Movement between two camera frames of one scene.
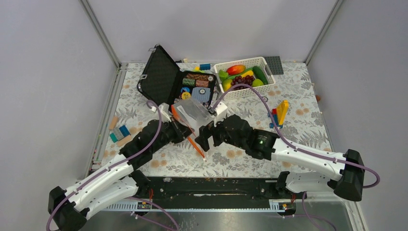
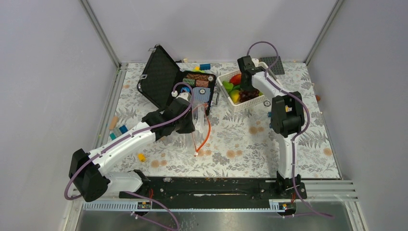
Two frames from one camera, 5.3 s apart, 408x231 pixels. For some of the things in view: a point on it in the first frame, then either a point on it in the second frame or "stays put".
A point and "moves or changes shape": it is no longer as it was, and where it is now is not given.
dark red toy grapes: [247, 79] to [244, 96]
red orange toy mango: [235, 69] to [236, 79]
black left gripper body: [173, 133] to [185, 126]
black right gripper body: [220, 135] to [246, 86]
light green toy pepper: [223, 75] to [228, 85]
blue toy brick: [204, 67] stays put
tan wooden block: [113, 122] stays put
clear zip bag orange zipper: [191, 112] moves or changes shape
